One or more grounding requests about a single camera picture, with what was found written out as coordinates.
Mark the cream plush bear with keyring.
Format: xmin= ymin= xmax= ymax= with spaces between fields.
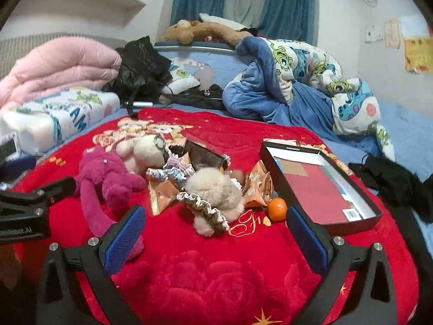
xmin=115 ymin=135 xmax=170 ymax=175

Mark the blue cartoon print blanket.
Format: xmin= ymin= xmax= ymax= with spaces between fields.
xmin=221 ymin=35 xmax=396 ymax=161

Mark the grey curtain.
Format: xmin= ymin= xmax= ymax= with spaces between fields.
xmin=223 ymin=0 xmax=276 ymax=29

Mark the dark shiny foil packet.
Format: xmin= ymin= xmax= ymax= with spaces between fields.
xmin=168 ymin=139 xmax=230 ymax=174

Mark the yellow wall poster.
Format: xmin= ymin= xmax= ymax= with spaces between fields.
xmin=404 ymin=16 xmax=433 ymax=74

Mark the white cartoon print pillow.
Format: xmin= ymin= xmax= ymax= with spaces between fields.
xmin=0 ymin=86 xmax=122 ymax=154

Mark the shallow black box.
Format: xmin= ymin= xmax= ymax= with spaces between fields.
xmin=259 ymin=140 xmax=383 ymax=237

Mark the red printed blanket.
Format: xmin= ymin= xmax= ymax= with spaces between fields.
xmin=12 ymin=106 xmax=420 ymax=325

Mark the black cloth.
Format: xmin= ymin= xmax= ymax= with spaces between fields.
xmin=348 ymin=155 xmax=433 ymax=225

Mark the brown frilled scrunchie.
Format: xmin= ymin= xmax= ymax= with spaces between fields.
xmin=176 ymin=191 xmax=231 ymax=235

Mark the pale wall notice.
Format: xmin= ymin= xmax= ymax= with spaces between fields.
xmin=384 ymin=18 xmax=402 ymax=48

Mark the white wall socket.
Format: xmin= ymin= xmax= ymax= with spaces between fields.
xmin=365 ymin=25 xmax=382 ymax=43

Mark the beige fluffy plush toy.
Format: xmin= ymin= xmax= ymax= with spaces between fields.
xmin=184 ymin=167 xmax=246 ymax=238

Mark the blue printed headboard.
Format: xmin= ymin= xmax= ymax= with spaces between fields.
xmin=154 ymin=41 xmax=249 ymax=90

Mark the pink quilt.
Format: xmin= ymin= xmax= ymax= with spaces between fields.
xmin=0 ymin=35 xmax=123 ymax=114

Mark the mandarin orange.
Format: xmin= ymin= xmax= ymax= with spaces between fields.
xmin=267 ymin=198 xmax=288 ymax=223

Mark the magenta plush toy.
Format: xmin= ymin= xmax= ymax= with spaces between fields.
xmin=73 ymin=145 xmax=147 ymax=261

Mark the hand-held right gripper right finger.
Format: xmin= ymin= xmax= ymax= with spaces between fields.
xmin=287 ymin=206 xmax=398 ymax=325

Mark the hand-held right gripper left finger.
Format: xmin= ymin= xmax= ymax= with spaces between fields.
xmin=35 ymin=205 xmax=147 ymax=325

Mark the blue striped crochet scrunchie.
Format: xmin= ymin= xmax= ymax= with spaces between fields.
xmin=147 ymin=154 xmax=196 ymax=191

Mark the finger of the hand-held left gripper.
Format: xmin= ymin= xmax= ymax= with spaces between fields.
xmin=0 ymin=177 xmax=77 ymax=210

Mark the black plastic bag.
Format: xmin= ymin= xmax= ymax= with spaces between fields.
xmin=101 ymin=35 xmax=174 ymax=104

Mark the white framed display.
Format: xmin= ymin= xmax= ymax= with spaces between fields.
xmin=0 ymin=135 xmax=22 ymax=165

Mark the dark blue cloth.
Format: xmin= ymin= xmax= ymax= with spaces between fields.
xmin=0 ymin=157 xmax=38 ymax=183

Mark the red paper sheet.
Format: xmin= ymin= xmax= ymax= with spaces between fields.
xmin=282 ymin=163 xmax=364 ymax=225

